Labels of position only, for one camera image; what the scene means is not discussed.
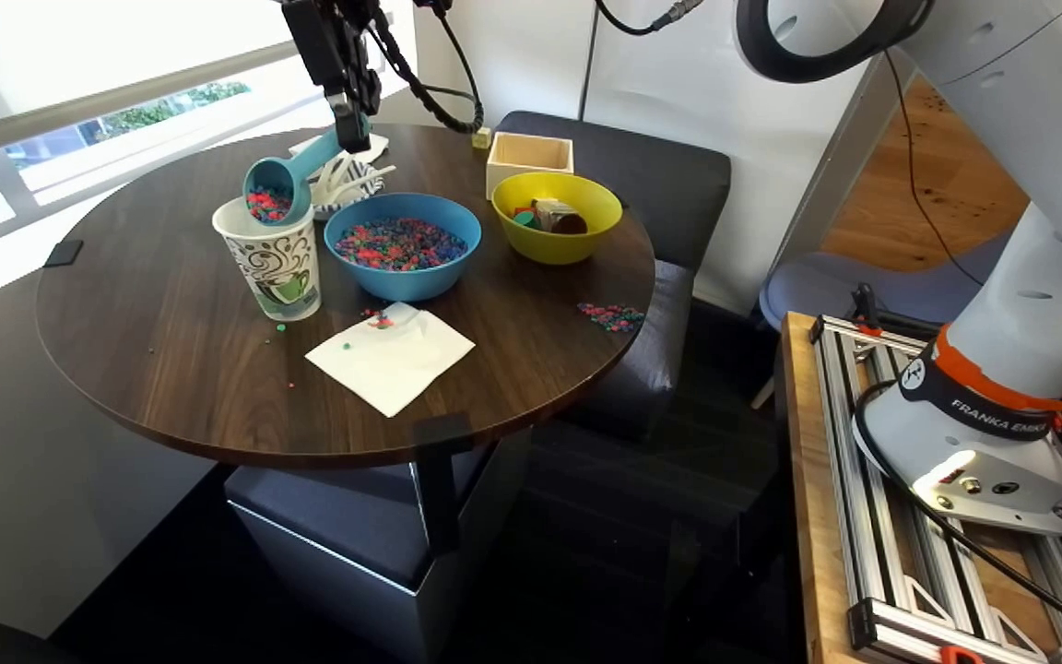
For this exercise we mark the spice jar brown lid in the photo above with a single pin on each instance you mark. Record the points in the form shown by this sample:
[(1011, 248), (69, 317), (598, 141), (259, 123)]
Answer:
[(556, 215)]

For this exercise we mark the spilled cereal pile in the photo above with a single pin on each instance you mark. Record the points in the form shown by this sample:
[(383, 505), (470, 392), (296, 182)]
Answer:
[(615, 313)]

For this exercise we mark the patterned small bowl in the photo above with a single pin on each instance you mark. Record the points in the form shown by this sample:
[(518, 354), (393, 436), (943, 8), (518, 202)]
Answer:
[(346, 182)]

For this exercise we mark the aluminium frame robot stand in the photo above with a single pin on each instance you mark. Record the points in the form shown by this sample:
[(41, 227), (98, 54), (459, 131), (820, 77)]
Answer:
[(881, 577)]

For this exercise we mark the wooden box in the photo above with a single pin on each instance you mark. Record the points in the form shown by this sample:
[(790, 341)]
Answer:
[(525, 153)]

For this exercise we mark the white napkin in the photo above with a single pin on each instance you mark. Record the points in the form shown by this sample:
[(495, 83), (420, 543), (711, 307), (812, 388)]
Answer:
[(393, 354)]

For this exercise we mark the round dark wooden table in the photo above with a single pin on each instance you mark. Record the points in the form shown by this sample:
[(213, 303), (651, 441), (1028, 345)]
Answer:
[(157, 325)]

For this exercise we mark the blue cereal bowl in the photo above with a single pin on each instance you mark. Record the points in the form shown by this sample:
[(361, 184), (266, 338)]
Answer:
[(405, 248)]

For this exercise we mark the yellow bowl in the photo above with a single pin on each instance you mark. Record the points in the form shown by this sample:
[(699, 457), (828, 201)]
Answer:
[(556, 248)]

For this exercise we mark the dark grey armchair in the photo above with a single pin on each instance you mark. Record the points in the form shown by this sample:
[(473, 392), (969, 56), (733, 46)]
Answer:
[(677, 194)]

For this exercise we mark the patterned paper cup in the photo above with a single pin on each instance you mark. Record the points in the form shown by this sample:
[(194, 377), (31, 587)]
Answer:
[(275, 260)]

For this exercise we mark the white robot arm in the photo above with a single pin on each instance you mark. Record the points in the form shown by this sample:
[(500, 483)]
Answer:
[(972, 424)]

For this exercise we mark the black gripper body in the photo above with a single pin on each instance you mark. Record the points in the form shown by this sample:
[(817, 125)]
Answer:
[(329, 33)]

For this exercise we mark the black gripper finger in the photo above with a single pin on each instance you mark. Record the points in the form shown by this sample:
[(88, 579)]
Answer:
[(353, 131)]

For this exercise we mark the teal measuring scoop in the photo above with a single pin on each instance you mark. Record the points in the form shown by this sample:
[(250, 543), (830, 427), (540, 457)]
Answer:
[(277, 184)]

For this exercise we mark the light blue chair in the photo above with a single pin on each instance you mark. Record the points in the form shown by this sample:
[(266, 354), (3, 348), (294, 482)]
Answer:
[(857, 290)]

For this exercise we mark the small wooden cube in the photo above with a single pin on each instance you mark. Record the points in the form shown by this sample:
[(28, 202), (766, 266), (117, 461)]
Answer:
[(480, 139)]

